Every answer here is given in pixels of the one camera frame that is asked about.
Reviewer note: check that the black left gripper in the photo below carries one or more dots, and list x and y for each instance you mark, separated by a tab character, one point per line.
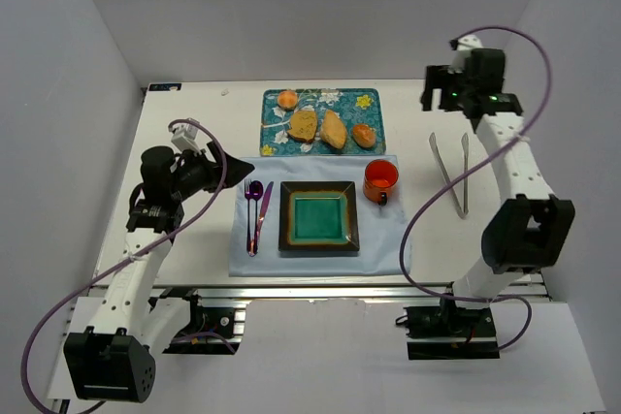
213	168

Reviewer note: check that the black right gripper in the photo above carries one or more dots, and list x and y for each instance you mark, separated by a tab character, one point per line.
441	82

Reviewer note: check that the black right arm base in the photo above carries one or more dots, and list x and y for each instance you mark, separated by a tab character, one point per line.
446	332

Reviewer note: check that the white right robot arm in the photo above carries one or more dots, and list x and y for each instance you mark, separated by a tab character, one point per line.
530	228

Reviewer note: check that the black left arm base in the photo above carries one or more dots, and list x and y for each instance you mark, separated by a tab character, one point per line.
213	326

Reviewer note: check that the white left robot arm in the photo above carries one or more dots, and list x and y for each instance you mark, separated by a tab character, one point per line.
114	357

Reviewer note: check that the round brown bread roll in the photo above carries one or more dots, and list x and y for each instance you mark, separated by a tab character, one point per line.
364	135

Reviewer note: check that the dark bread slice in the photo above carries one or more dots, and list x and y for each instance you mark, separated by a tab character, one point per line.
303	125

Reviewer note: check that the tan bread loaf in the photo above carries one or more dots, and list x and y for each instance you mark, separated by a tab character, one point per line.
332	130

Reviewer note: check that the purple fork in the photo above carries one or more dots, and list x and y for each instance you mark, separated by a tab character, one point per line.
248	198

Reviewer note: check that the purple spoon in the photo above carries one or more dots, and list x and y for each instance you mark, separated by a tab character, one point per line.
256	190

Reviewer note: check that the purple knife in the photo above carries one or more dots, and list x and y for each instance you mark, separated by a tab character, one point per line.
262	214

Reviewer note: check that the teal floral tray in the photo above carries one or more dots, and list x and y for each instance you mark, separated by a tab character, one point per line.
352	105

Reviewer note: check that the small round bun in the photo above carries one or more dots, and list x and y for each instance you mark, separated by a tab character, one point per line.
287	100

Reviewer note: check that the square teal black plate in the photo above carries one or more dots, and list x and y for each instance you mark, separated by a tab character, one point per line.
318	217

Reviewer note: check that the orange mug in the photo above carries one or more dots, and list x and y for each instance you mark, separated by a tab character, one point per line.
380	179

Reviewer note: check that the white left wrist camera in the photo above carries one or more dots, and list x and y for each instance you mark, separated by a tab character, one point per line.
184	136

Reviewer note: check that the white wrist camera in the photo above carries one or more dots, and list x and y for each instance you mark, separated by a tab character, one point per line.
184	136
463	47

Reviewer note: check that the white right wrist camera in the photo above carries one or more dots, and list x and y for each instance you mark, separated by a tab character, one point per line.
463	47

